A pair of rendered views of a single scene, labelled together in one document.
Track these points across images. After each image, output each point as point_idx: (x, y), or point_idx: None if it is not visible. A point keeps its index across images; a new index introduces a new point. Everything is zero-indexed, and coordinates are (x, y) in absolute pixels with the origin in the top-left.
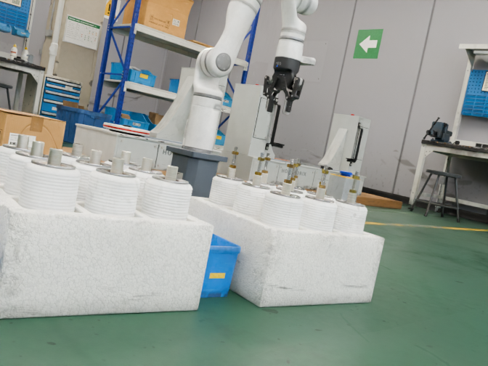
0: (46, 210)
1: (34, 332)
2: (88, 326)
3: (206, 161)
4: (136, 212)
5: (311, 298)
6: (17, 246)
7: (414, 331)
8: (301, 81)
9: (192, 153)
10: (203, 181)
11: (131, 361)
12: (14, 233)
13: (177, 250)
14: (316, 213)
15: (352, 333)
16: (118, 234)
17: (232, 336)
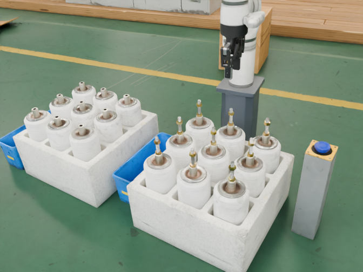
0: (26, 138)
1: (22, 185)
2: (40, 192)
3: (233, 95)
4: None
5: (173, 242)
6: (19, 150)
7: None
8: (225, 51)
9: (216, 88)
10: (233, 109)
11: (12, 218)
12: (17, 145)
13: (74, 175)
14: (177, 185)
15: None
16: (47, 157)
17: (69, 233)
